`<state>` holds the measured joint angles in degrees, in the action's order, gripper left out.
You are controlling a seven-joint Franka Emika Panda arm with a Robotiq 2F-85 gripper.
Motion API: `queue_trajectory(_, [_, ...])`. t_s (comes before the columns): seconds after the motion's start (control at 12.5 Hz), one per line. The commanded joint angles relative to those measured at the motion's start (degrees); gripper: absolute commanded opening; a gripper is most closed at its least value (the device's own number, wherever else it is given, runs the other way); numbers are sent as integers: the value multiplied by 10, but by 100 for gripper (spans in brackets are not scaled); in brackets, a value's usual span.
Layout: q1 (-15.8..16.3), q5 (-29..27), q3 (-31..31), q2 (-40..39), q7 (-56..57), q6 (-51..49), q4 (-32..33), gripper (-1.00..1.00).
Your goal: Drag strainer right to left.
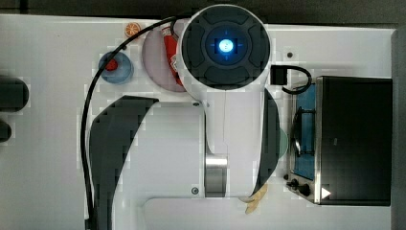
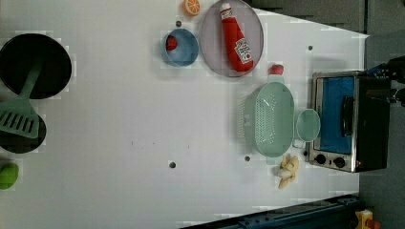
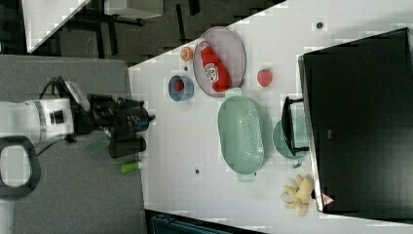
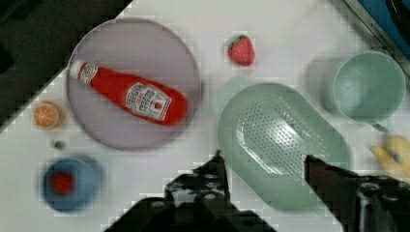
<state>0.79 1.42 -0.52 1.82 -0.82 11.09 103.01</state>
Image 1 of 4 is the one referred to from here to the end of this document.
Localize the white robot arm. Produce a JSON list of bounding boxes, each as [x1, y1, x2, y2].
[[89, 5, 280, 230]]

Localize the orange slice toy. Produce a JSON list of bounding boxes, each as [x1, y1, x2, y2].
[[124, 22, 141, 37]]

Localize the purple round plate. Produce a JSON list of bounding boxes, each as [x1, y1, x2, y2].
[[142, 24, 186, 93]]

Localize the black toaster oven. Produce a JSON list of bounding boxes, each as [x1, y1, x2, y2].
[[284, 76, 393, 206]]

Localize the black small round object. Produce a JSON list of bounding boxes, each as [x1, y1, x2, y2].
[[0, 121, 11, 143]]

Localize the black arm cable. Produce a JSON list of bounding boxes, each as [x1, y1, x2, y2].
[[79, 15, 178, 230]]

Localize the red ketchup bottle toy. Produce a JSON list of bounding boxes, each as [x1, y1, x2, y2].
[[161, 24, 183, 86]]

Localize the blue bowl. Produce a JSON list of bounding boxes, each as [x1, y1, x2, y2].
[[101, 52, 134, 84]]

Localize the green cup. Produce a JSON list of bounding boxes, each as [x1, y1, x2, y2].
[[279, 128, 289, 158]]

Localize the peeled banana toy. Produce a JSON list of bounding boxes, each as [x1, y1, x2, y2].
[[240, 184, 268, 215]]

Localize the red raspberry toy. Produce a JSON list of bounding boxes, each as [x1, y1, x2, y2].
[[105, 59, 118, 71]]

